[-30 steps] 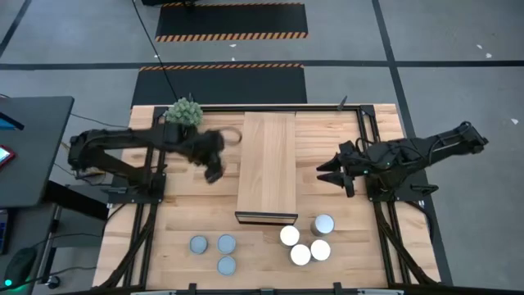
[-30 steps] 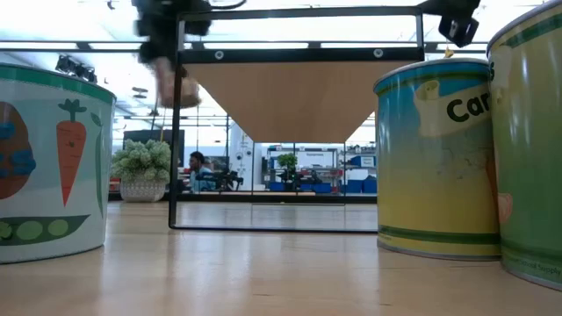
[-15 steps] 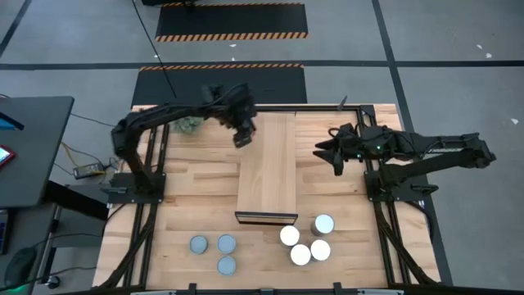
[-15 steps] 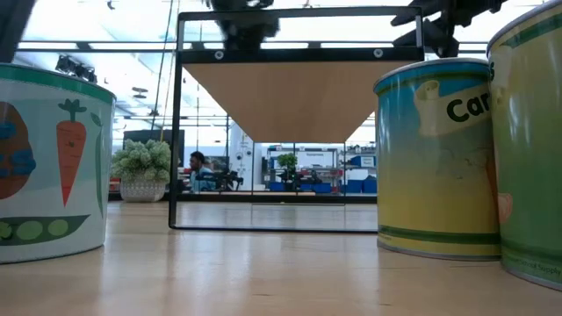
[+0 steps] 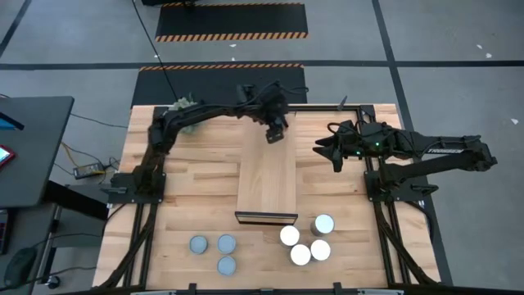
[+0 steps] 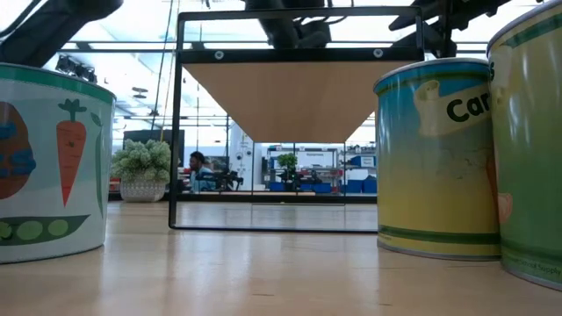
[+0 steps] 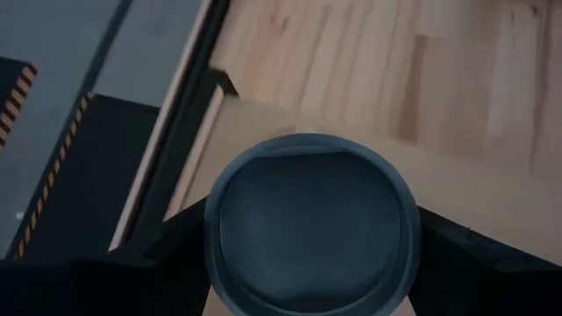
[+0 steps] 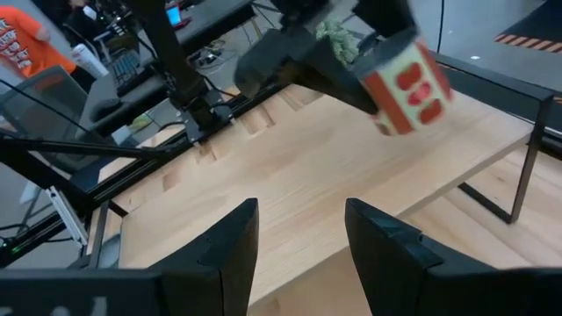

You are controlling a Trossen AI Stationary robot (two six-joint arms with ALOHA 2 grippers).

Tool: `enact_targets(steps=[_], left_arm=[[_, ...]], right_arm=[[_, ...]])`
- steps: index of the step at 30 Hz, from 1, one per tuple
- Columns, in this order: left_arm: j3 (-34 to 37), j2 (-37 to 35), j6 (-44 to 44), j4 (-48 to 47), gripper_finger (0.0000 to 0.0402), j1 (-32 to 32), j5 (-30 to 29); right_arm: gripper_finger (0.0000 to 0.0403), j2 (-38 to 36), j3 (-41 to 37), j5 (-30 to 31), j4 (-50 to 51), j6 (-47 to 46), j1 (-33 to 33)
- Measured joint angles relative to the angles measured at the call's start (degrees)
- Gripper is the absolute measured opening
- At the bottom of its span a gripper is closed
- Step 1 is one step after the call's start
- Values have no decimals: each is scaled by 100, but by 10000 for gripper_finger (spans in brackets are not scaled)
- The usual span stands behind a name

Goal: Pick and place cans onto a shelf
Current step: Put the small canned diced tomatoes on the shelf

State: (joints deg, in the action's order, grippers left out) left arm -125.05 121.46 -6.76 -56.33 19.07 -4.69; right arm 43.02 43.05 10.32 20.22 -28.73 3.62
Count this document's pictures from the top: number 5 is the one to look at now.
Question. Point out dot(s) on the tall silver-top can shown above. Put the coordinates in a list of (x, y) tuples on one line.
[(320, 250), (323, 224), (289, 235), (300, 254)]

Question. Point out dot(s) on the blue label can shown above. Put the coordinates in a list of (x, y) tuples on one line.
[(198, 244)]

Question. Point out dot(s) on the small black frame lever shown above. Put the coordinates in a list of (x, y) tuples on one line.
[(342, 104)]

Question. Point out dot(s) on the red label can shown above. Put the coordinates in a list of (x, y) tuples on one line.
[(226, 265)]

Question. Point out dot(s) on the green artificial plant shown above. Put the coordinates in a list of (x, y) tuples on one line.
[(183, 102)]

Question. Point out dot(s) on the dark keyboard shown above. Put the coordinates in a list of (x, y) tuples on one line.
[(3, 231)]

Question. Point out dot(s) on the black desk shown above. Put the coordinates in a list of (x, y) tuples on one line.
[(37, 143)]

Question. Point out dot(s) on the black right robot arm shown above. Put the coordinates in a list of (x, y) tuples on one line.
[(450, 149)]

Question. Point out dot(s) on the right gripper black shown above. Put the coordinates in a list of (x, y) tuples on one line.
[(348, 141)]

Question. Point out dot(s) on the black aluminium table frame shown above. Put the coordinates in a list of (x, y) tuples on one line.
[(319, 108)]

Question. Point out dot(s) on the black caster wheel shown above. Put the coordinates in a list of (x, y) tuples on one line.
[(53, 282)]

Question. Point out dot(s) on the light grey bar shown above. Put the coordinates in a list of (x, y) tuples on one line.
[(151, 292), (380, 292)]

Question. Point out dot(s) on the blue-edged tablet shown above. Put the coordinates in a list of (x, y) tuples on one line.
[(9, 121)]

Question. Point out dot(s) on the black hazard-striped floor mat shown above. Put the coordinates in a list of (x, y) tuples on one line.
[(231, 20), (204, 86)]

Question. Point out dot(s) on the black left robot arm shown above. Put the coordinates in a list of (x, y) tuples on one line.
[(213, 109)]

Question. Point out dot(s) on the red phone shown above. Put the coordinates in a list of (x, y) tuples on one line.
[(5, 155)]

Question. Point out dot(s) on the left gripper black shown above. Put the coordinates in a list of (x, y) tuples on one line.
[(275, 104)]

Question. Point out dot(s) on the black computer mouse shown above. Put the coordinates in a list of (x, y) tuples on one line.
[(18, 266)]

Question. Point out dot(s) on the black power adapter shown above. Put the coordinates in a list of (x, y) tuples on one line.
[(88, 170)]

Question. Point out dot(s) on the green dotted can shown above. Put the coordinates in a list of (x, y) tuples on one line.
[(226, 243)]

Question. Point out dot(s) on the raised wooden shelf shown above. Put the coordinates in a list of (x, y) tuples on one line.
[(266, 176)]

